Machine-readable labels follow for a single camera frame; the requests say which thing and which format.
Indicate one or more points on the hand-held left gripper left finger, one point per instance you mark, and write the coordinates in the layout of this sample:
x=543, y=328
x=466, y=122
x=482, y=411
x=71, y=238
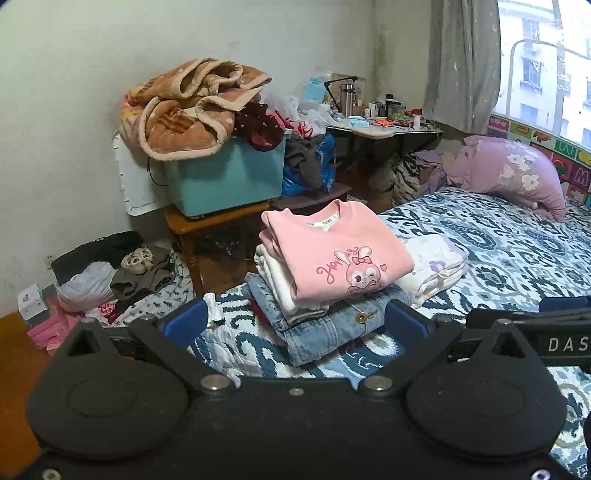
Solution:
x=184, y=318

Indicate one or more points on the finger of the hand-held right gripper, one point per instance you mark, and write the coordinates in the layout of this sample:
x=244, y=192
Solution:
x=565, y=303

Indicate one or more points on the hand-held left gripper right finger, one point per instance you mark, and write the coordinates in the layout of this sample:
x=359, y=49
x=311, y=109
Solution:
x=406, y=318

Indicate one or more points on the pink sweatshirt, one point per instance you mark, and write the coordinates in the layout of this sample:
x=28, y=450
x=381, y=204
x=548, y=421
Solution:
x=323, y=240

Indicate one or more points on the grey brown clothes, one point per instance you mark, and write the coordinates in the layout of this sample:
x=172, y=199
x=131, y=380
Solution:
x=143, y=281

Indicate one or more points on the dark red clothes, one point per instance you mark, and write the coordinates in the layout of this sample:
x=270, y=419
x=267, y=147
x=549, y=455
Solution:
x=256, y=124

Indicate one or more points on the white leaf print sheet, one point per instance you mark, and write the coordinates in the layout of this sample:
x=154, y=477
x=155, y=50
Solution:
x=161, y=300

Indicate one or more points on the white floral folded cloth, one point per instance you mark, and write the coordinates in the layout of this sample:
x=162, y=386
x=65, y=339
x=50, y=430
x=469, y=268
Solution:
x=434, y=267

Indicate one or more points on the blue denim jacket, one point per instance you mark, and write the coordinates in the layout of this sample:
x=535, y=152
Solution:
x=332, y=327

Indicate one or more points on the white shoes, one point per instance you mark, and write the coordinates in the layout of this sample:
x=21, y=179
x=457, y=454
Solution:
x=137, y=259

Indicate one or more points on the blue patterned bed sheet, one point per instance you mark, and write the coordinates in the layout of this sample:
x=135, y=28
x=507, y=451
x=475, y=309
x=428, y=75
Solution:
x=485, y=258

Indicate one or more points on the wooden stool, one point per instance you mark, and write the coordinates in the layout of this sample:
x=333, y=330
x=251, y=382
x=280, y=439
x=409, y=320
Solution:
x=207, y=226

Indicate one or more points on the white folded garment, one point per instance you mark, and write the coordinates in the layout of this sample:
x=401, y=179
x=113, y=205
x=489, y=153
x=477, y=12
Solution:
x=277, y=286

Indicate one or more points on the grey plastic bag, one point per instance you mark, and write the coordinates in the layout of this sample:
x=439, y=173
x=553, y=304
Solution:
x=85, y=286

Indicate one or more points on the pink boxes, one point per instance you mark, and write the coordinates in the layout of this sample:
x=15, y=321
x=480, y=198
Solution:
x=51, y=332

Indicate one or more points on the zebra striped cloth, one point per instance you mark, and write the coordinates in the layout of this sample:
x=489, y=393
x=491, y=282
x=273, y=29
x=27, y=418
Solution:
x=406, y=180

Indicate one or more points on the purple floral pillow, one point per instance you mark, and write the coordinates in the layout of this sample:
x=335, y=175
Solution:
x=508, y=175

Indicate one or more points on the colourful foam play mat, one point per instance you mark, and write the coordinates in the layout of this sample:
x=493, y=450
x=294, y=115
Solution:
x=568, y=161

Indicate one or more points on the purple crumpled cloth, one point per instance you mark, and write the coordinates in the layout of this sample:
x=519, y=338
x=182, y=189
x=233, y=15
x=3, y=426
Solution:
x=434, y=170

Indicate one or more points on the teal storage box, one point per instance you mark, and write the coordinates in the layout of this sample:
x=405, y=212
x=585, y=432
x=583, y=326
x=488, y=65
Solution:
x=231, y=175

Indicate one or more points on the dark wooden side table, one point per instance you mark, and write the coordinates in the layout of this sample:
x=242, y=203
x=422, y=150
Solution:
x=314, y=198

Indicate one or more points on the small white box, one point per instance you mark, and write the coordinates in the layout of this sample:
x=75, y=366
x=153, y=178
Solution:
x=31, y=302

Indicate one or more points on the blue plastic bag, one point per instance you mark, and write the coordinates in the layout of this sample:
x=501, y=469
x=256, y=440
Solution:
x=328, y=166

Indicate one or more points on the cluttered desk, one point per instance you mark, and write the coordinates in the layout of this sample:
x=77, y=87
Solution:
x=383, y=134

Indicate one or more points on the grey crumpled garment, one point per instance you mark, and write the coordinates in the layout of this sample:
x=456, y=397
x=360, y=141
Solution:
x=307, y=159

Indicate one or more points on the brown fleece blanket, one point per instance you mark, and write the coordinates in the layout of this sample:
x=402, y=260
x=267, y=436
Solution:
x=184, y=110

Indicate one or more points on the white mug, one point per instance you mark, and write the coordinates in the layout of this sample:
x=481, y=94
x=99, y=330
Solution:
x=371, y=111

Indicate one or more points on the silver thermos flask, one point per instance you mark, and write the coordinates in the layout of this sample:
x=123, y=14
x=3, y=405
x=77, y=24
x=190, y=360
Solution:
x=347, y=101

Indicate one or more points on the cardboard box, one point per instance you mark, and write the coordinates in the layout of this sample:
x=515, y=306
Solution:
x=360, y=90

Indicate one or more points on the white plastic bag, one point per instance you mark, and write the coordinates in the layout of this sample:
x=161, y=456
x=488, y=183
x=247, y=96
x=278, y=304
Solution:
x=295, y=113

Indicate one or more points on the window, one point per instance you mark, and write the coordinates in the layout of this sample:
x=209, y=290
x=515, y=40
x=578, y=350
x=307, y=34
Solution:
x=540, y=69

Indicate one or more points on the black desk lamp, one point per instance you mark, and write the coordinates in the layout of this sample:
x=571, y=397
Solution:
x=334, y=83

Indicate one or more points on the blue tissue packet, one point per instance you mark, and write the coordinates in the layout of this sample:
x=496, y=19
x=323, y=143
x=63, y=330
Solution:
x=314, y=90

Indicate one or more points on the grey curtain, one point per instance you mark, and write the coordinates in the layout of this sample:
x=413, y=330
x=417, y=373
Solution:
x=461, y=60

